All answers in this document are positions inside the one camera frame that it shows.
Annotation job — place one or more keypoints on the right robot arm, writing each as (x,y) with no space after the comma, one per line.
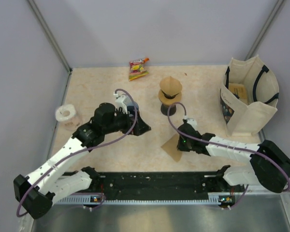
(264,164)

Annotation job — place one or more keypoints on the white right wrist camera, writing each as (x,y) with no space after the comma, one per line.
(191,122)

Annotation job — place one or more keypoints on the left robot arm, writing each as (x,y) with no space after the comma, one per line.
(38,191)

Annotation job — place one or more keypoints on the cream canvas tote bag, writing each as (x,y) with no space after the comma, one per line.
(263,93)

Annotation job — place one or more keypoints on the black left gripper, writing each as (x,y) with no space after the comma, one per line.
(140,127)

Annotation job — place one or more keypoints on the colourful snack packet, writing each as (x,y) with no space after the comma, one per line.
(137,69)

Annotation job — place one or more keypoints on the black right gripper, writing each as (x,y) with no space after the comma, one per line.
(181,147)

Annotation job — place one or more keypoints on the white toilet paper roll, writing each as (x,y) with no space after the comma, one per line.
(68,117)

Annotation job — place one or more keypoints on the brown box in bag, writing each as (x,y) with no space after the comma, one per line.
(239,91)

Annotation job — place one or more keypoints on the brown paper coffee filter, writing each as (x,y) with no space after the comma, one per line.
(170,86)

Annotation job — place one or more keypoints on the blue glass dripper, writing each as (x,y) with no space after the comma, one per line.
(132,105)
(169,96)

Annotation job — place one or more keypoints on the black tumbler with red lid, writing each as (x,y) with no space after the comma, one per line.
(166,109)

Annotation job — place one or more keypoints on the grey slotted cable duct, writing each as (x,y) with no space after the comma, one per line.
(81,199)

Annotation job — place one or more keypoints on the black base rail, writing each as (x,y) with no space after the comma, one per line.
(157,186)

